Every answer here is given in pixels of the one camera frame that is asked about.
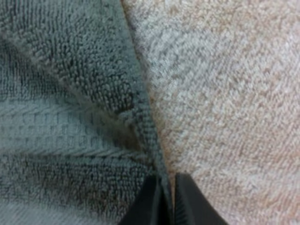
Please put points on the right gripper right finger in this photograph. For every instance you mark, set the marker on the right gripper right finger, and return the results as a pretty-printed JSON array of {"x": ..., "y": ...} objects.
[{"x": 197, "y": 206}]

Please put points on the dark grey-green towel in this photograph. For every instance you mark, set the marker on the dark grey-green towel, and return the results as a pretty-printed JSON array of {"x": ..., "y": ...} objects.
[{"x": 65, "y": 112}]

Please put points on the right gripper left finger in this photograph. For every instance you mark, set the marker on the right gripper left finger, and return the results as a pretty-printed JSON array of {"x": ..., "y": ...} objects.
[{"x": 146, "y": 206}]

